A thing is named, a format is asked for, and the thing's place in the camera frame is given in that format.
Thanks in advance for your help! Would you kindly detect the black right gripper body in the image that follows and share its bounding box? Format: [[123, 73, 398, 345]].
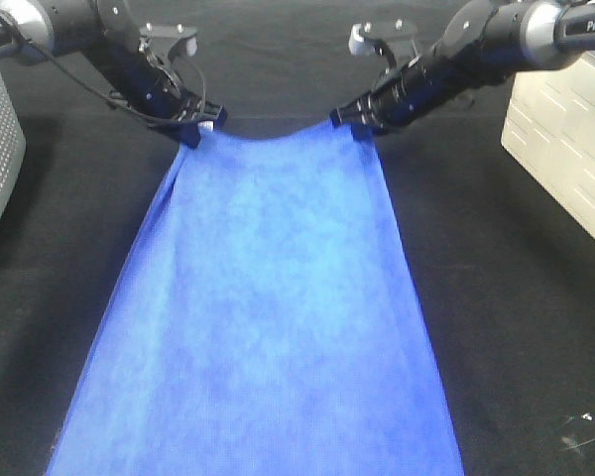
[[356, 47, 441, 134]]

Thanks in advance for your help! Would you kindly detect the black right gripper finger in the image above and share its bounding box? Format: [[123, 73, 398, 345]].
[[350, 123, 375, 141], [329, 103, 360, 127]]

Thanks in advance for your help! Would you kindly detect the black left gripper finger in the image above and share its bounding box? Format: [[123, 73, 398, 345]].
[[176, 102, 228, 149]]

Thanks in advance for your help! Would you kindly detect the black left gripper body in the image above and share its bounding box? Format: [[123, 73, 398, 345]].
[[113, 45, 208, 127]]

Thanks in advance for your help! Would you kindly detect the blue microfiber towel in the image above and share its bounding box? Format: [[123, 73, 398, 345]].
[[47, 122, 464, 475]]

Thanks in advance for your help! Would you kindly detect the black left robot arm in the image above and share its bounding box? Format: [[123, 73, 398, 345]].
[[0, 1, 227, 148]]

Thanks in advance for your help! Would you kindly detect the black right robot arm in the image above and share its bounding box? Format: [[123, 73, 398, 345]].
[[330, 1, 595, 140]]

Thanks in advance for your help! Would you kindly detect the cream slotted storage box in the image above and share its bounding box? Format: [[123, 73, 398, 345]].
[[501, 52, 595, 239]]

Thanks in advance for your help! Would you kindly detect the black table cloth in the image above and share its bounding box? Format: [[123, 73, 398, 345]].
[[0, 1, 595, 475]]

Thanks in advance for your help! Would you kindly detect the right clear tape piece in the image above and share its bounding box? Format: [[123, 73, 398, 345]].
[[553, 412, 595, 461]]

